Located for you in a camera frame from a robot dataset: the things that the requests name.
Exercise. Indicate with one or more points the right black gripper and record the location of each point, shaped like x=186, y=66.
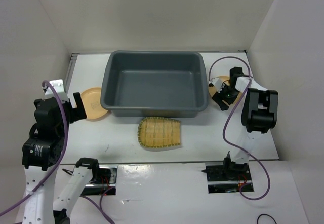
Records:
x=218, y=98

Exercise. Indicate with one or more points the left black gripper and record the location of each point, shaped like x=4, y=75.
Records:
x=77, y=113

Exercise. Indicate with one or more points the tan plate with square print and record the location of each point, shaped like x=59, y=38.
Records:
x=213, y=90

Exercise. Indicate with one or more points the tan plate with bear print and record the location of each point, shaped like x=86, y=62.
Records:
x=91, y=99

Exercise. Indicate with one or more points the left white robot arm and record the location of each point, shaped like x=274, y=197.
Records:
x=42, y=154

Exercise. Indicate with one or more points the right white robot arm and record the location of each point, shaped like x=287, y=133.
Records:
x=258, y=116

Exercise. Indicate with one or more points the grey plastic bin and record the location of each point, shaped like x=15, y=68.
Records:
x=155, y=83

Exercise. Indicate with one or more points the woven bamboo tray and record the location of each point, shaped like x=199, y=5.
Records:
x=159, y=132

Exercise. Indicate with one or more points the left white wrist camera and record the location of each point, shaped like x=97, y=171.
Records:
x=54, y=91

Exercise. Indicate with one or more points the aluminium frame rail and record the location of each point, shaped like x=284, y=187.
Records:
x=71, y=66

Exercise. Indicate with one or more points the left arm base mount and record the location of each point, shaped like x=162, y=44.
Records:
x=105, y=183

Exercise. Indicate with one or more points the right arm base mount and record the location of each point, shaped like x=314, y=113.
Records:
x=220, y=180

